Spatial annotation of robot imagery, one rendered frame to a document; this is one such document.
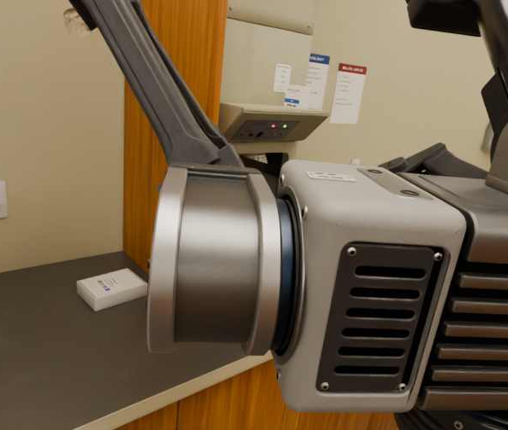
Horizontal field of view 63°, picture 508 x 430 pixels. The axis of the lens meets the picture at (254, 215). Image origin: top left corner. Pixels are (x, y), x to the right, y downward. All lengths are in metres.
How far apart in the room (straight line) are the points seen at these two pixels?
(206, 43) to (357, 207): 0.82
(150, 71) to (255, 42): 0.69
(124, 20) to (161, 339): 0.40
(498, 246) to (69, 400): 0.85
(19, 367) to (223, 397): 0.47
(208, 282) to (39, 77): 1.18
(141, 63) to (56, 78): 0.89
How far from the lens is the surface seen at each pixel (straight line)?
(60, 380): 1.03
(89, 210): 1.51
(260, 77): 1.21
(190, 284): 0.26
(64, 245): 1.53
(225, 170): 0.36
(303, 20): 1.30
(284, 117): 1.14
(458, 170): 0.90
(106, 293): 1.23
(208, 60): 1.02
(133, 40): 0.55
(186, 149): 0.49
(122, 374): 1.02
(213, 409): 1.16
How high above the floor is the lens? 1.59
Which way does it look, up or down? 19 degrees down
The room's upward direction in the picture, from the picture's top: 7 degrees clockwise
